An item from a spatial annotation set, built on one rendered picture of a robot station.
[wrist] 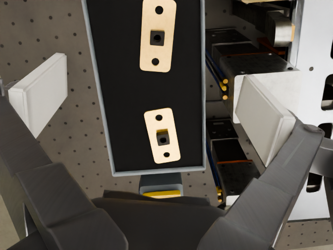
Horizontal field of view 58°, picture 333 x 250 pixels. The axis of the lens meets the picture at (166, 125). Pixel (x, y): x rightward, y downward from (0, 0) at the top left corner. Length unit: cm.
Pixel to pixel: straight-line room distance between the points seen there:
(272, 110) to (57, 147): 90
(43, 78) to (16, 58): 77
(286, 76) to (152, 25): 22
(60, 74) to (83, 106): 73
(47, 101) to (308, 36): 50
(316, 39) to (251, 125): 43
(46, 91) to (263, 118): 12
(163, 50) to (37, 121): 24
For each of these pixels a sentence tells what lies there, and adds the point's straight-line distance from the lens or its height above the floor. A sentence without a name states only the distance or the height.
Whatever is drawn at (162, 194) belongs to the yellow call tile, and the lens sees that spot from 48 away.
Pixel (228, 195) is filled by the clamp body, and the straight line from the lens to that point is 63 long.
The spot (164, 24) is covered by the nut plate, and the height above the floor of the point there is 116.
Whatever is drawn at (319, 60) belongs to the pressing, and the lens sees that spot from 62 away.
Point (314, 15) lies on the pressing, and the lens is 60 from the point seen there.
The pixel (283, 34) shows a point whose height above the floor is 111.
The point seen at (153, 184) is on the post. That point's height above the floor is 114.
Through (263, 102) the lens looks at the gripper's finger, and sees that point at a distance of 17.
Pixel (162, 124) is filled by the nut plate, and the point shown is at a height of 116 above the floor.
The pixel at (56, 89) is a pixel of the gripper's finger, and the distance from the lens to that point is 19.
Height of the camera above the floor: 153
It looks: 63 degrees down
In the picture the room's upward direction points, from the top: 176 degrees clockwise
